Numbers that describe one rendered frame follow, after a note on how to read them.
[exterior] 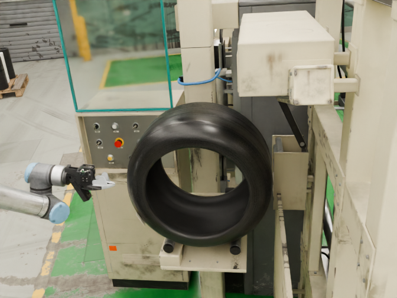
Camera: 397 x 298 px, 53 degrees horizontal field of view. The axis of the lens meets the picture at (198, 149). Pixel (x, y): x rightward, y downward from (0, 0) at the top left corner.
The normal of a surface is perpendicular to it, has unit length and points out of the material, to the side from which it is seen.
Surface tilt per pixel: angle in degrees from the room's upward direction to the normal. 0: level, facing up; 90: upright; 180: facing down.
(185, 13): 90
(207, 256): 0
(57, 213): 91
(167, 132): 46
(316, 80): 72
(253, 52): 90
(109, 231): 90
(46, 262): 0
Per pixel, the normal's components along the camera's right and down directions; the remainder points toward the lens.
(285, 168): -0.12, 0.43
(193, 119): -0.08, -0.76
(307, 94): -0.14, 0.13
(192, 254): -0.07, -0.90
